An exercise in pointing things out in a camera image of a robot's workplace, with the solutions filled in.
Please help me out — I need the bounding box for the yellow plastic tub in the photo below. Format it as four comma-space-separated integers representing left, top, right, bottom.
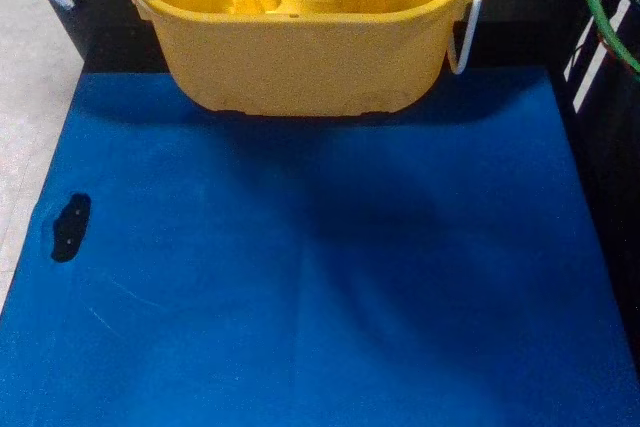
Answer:
121, 0, 487, 119

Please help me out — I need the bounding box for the black flat plate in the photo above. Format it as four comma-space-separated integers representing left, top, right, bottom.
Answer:
49, 191, 93, 264

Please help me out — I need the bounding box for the black metal rack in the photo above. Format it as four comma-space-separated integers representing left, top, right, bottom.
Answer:
549, 0, 640, 198

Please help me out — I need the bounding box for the blue table mat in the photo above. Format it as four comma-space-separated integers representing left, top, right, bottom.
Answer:
0, 69, 640, 427

